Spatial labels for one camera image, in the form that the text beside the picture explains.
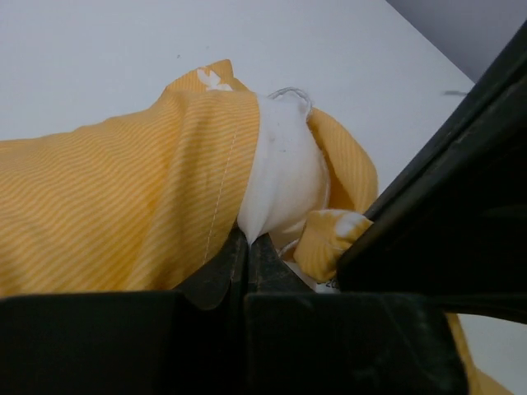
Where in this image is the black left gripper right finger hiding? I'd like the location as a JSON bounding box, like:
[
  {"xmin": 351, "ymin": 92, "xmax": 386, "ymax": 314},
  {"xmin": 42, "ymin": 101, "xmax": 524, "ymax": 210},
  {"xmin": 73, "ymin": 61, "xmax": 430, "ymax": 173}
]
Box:
[{"xmin": 245, "ymin": 235, "xmax": 469, "ymax": 394}]

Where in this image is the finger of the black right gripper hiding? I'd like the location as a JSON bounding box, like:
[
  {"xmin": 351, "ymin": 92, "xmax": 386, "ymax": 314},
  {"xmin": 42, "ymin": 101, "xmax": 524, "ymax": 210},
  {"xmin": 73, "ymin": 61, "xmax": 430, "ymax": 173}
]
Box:
[
  {"xmin": 364, "ymin": 18, "xmax": 527, "ymax": 223},
  {"xmin": 338, "ymin": 79, "xmax": 526, "ymax": 323}
]

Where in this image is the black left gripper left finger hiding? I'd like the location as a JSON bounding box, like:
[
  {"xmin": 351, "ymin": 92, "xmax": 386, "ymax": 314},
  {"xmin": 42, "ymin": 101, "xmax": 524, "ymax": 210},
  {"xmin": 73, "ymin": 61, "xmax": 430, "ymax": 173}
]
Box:
[{"xmin": 1, "ymin": 229, "xmax": 247, "ymax": 394}]

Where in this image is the yellow pillowcase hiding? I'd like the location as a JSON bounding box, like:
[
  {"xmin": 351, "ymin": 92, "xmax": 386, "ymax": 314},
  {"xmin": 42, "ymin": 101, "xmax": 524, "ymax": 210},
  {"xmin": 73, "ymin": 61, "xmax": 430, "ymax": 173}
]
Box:
[{"xmin": 1, "ymin": 60, "xmax": 506, "ymax": 394}]

